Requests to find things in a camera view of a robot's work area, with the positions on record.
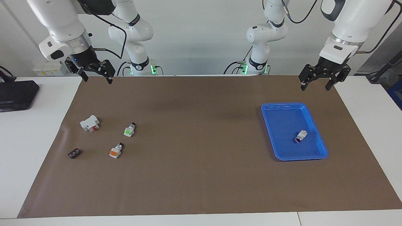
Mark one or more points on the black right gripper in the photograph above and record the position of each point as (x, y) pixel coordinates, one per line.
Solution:
(84, 58)

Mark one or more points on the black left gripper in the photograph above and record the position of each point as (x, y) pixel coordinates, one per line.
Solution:
(329, 67)

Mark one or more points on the white switch with green block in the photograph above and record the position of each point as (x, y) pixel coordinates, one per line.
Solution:
(129, 131)

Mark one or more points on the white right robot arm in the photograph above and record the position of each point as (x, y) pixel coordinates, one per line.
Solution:
(59, 22)

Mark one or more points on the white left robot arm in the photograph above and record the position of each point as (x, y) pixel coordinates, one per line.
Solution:
(351, 22)

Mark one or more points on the white power strip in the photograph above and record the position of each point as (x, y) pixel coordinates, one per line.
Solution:
(47, 69)

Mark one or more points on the white circuit breaker red lever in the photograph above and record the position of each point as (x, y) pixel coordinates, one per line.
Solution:
(88, 123)

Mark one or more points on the black tripod stand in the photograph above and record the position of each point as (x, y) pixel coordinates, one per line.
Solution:
(384, 67)

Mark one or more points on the blue plastic tray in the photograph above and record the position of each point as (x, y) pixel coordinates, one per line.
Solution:
(282, 131)

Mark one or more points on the blue crate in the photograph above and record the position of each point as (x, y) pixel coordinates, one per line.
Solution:
(396, 94)

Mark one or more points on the black flat box device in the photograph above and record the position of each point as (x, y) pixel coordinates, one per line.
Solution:
(15, 94)

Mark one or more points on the small dark brown capacitor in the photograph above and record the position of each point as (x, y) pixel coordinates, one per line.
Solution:
(74, 154)

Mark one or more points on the brown table mat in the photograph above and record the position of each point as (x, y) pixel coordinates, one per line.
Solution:
(201, 157)

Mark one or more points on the white switch with purple button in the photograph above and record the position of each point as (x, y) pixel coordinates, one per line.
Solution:
(301, 136)

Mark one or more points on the white switch with orange block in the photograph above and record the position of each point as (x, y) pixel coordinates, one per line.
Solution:
(115, 152)

